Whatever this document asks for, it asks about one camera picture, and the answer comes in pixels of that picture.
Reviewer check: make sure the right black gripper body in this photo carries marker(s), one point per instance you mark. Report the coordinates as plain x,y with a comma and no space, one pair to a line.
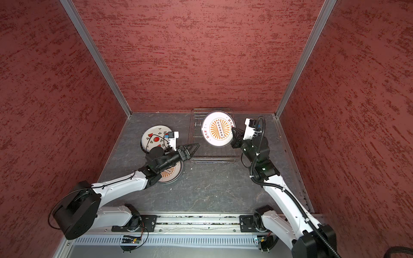
245,145

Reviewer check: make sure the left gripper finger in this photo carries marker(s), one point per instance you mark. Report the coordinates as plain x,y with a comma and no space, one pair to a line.
190,152
189,147

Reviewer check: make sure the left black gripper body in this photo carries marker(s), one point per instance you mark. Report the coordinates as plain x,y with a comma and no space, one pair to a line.
172,157

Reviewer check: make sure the brown leaf pattern plate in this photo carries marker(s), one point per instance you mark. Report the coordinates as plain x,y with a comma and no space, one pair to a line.
216,129

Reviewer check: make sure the orange sunburst plate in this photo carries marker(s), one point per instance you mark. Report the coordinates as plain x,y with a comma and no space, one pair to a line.
170,175

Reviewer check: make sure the strawberry pattern white plate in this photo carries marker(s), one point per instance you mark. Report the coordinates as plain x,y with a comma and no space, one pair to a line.
155,137

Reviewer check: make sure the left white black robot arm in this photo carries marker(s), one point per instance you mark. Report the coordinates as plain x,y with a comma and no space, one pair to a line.
84,208

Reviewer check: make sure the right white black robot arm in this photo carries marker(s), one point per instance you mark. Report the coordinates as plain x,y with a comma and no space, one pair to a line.
300,231

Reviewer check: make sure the right small circuit board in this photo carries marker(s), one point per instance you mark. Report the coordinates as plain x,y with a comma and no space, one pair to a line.
264,241

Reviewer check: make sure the small circuit board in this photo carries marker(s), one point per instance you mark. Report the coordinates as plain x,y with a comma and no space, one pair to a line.
131,240
264,241

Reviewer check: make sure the left small circuit board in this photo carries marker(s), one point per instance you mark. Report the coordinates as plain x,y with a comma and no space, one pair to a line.
131,240

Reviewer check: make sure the left corner aluminium profile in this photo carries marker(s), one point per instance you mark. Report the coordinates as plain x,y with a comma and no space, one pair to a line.
82,30

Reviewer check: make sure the corner aluminium profile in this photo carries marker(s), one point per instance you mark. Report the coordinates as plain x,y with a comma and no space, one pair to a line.
82,30
318,27

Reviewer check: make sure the right corner aluminium profile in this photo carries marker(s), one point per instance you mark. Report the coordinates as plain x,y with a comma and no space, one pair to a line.
318,27

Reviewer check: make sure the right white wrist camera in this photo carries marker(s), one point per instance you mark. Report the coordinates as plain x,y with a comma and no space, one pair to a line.
252,129

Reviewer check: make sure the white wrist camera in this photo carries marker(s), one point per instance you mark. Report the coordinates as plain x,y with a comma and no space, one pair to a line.
172,138
252,129

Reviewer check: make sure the metal wire dish rack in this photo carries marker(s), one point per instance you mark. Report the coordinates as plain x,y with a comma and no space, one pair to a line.
207,153

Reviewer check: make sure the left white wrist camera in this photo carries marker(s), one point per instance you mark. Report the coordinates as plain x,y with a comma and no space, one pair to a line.
172,138

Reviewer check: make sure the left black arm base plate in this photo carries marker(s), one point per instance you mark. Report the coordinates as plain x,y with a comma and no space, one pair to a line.
145,223

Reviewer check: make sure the aluminium mounting rail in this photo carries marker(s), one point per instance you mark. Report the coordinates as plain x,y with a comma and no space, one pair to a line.
196,222

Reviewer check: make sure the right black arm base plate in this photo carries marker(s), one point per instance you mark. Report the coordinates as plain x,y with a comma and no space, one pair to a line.
252,224

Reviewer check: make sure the white slotted cable duct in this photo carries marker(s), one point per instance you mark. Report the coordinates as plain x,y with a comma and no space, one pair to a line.
203,241

